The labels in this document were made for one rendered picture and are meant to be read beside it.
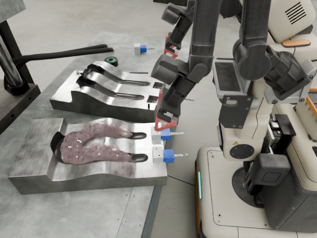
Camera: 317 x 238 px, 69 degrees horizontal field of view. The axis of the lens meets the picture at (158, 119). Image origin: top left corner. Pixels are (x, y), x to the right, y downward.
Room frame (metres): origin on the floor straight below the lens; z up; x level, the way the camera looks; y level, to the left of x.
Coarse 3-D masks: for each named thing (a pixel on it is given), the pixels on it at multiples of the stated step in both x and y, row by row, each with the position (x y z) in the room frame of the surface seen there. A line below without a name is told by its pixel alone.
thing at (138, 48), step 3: (135, 45) 1.39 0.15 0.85; (138, 45) 1.39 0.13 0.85; (141, 45) 1.42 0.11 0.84; (144, 45) 1.42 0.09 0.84; (135, 48) 1.37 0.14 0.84; (138, 48) 1.38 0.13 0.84; (141, 48) 1.38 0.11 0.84; (144, 48) 1.38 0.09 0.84; (147, 48) 1.40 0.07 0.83; (150, 48) 1.40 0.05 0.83; (153, 48) 1.41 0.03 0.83; (135, 51) 1.37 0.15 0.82; (138, 51) 1.37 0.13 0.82; (141, 51) 1.38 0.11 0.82; (144, 51) 1.38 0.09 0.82; (135, 54) 1.37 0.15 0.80; (138, 54) 1.37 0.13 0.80
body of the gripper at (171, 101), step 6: (162, 90) 0.60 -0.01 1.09; (168, 90) 0.56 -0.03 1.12; (174, 90) 0.54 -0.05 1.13; (162, 96) 0.57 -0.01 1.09; (168, 96) 0.55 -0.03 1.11; (174, 96) 0.54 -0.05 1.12; (180, 96) 0.53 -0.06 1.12; (162, 102) 0.54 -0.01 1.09; (168, 102) 0.54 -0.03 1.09; (174, 102) 0.53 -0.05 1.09; (180, 102) 0.54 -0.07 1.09; (162, 108) 0.52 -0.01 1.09; (168, 108) 0.52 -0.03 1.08; (174, 108) 0.53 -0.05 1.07; (180, 108) 0.54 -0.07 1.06; (174, 114) 0.51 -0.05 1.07; (180, 114) 0.52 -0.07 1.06
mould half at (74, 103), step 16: (96, 64) 1.03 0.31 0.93; (96, 80) 0.90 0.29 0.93; (112, 80) 0.94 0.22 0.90; (144, 80) 0.96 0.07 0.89; (64, 96) 0.86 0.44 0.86; (80, 96) 0.80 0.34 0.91; (96, 96) 0.80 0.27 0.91; (144, 96) 0.82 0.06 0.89; (80, 112) 0.81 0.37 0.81; (96, 112) 0.79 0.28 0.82; (112, 112) 0.77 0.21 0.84; (128, 112) 0.76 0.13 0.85; (144, 112) 0.74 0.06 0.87
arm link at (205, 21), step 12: (204, 0) 0.54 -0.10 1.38; (216, 0) 0.53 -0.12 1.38; (204, 12) 0.54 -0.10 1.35; (216, 12) 0.53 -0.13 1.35; (204, 24) 0.54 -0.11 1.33; (216, 24) 0.54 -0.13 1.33; (192, 36) 0.55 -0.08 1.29; (204, 36) 0.53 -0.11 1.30; (192, 48) 0.53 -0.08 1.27; (204, 48) 0.53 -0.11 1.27; (192, 60) 0.53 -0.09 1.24; (204, 60) 0.52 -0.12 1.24
